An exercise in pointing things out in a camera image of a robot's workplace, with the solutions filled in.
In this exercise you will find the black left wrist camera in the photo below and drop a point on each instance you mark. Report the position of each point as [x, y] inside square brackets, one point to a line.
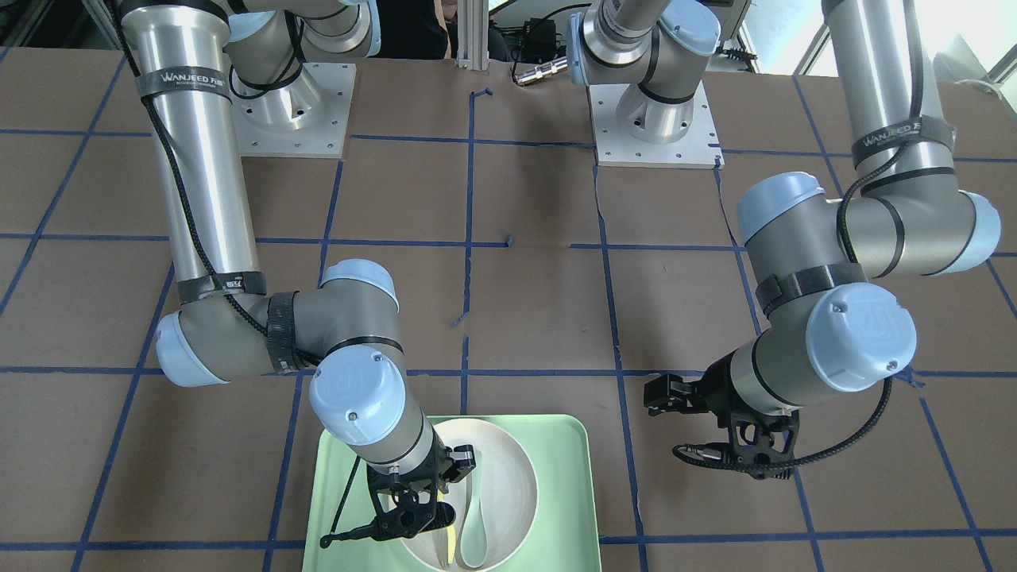
[670, 393]

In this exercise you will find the pale blue plastic spoon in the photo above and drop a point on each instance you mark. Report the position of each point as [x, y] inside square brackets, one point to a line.
[472, 541]

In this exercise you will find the light green plastic tray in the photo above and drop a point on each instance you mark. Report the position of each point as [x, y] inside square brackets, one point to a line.
[564, 536]

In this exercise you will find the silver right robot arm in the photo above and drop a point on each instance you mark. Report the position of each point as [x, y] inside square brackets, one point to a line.
[228, 327]

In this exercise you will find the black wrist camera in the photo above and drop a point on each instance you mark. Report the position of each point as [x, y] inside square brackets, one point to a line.
[458, 462]
[670, 393]

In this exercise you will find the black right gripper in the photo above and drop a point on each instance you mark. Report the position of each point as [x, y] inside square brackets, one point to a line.
[436, 463]

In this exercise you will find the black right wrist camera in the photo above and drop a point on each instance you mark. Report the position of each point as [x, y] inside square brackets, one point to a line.
[458, 462]

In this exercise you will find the white round plate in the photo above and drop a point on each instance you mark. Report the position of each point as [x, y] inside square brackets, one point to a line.
[509, 496]

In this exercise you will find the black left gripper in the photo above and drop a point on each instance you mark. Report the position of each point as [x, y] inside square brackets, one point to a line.
[713, 388]

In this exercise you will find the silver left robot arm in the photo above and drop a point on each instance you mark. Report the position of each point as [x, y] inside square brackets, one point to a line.
[833, 330]

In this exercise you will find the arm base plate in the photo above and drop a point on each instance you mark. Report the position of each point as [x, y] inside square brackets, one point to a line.
[633, 130]
[306, 119]

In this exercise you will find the yellow plastic fork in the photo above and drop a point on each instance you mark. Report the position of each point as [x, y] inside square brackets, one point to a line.
[447, 553]

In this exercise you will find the aluminium frame post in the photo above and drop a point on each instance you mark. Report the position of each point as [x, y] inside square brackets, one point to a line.
[472, 43]

